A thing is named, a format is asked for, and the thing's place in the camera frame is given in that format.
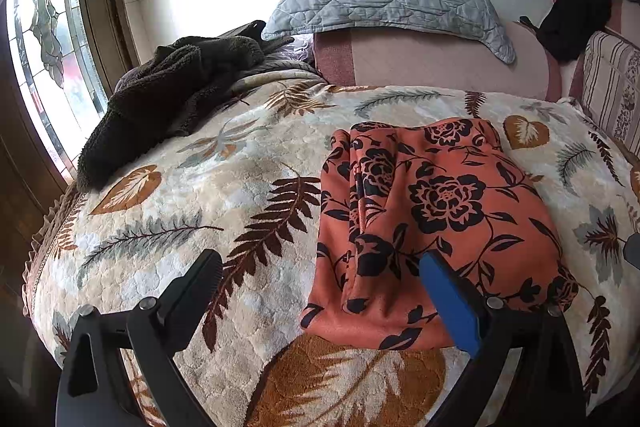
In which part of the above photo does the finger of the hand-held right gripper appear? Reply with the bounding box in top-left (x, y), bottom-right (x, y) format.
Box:
top-left (624, 234), bottom-right (640, 274)

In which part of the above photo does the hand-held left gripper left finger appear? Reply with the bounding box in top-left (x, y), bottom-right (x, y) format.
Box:
top-left (54, 248), bottom-right (224, 427)

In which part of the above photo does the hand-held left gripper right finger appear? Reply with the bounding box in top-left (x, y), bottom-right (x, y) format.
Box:
top-left (419, 251), bottom-right (587, 427)

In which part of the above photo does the orange black floral garment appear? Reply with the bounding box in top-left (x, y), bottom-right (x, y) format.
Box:
top-left (299, 118), bottom-right (581, 353)

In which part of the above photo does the leaf-printed fleece blanket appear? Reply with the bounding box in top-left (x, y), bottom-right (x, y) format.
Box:
top-left (22, 72), bottom-right (640, 427)

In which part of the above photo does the striped floral cushion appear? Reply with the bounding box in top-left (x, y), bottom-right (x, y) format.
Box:
top-left (580, 31), bottom-right (640, 148)

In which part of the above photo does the dark brown fleece cloth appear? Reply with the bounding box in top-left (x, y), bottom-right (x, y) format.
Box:
top-left (77, 21), bottom-right (296, 190)

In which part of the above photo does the pink padded headboard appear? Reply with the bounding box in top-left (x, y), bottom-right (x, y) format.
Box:
top-left (314, 0), bottom-right (640, 104)

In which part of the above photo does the black cloth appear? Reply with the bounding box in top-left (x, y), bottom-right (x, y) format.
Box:
top-left (537, 0), bottom-right (623, 64)

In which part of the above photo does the stained glass window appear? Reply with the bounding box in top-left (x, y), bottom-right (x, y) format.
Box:
top-left (5, 0), bottom-right (112, 188)

